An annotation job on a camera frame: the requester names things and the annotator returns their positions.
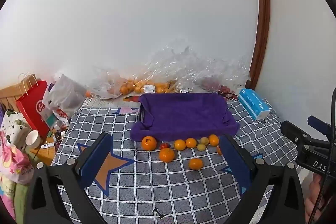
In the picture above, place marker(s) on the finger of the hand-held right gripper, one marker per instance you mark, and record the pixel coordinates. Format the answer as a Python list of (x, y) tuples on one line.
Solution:
[(319, 124), (291, 130)]

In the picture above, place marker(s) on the small red fruit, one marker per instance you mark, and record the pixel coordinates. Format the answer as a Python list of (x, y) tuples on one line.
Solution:
[(164, 145)]

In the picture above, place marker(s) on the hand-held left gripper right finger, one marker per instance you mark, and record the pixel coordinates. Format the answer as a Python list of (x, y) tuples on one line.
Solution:
[(236, 161)]

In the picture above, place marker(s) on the purple towel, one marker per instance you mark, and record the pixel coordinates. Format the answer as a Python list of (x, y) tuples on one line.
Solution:
[(183, 116)]

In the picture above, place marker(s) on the person's right hand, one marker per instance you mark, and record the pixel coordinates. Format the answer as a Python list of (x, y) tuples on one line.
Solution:
[(313, 187)]

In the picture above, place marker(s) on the clear bag of small mandarins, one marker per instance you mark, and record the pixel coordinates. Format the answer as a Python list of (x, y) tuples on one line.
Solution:
[(105, 85)]

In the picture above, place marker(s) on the blue tissue pack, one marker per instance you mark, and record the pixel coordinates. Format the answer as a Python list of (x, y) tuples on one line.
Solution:
[(253, 103)]

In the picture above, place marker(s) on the clear bag of oranges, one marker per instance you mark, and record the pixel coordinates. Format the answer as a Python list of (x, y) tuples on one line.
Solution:
[(141, 85)]

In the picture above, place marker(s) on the clear bag of red fruits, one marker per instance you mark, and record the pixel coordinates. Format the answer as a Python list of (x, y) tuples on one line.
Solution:
[(220, 82)]

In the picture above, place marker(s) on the white plastic bag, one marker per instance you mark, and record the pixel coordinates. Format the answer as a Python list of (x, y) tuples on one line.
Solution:
[(65, 95)]

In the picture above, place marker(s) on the crumpled clear plastic bag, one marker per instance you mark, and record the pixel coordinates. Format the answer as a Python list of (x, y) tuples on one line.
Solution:
[(186, 66)]

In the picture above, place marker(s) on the brown wooden door frame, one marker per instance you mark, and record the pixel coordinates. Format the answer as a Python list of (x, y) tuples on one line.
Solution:
[(262, 16)]

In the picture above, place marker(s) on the round orange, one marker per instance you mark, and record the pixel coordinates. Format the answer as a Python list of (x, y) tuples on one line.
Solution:
[(180, 144), (191, 143), (166, 154), (213, 140)]

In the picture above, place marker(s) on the printed paper sheet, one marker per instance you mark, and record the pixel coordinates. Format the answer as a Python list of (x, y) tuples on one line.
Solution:
[(110, 102)]

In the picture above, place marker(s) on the orange with green stem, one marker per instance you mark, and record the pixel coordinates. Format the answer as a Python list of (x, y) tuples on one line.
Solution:
[(149, 143)]

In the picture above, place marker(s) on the red paper bag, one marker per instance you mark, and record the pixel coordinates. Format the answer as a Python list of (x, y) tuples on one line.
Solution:
[(32, 106)]

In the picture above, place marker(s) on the white star-print cloth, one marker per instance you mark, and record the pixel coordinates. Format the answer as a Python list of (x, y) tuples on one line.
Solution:
[(13, 127)]

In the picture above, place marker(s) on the green cloth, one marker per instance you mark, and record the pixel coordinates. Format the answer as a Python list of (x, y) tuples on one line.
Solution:
[(21, 200)]

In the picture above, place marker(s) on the white cup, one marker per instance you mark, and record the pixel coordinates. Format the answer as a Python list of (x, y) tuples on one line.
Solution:
[(32, 138)]

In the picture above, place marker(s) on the wooden headboard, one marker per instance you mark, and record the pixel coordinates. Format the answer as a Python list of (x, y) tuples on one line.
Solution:
[(10, 94)]

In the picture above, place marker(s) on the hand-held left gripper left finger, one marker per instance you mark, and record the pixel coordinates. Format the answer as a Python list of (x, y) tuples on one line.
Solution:
[(94, 158)]

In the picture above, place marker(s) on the grey checked blanket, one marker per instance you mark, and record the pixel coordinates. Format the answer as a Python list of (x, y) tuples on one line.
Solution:
[(157, 187)]

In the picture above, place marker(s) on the small white tube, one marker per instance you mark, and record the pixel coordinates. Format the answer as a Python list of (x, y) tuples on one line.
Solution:
[(47, 145)]

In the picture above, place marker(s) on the pink printed blanket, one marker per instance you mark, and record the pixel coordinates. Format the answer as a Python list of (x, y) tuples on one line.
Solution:
[(13, 163)]

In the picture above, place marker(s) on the oval orange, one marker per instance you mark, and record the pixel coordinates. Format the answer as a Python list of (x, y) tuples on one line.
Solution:
[(196, 163)]

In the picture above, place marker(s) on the yellow round fruit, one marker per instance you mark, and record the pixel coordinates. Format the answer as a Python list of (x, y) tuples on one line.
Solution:
[(201, 147), (204, 140)]

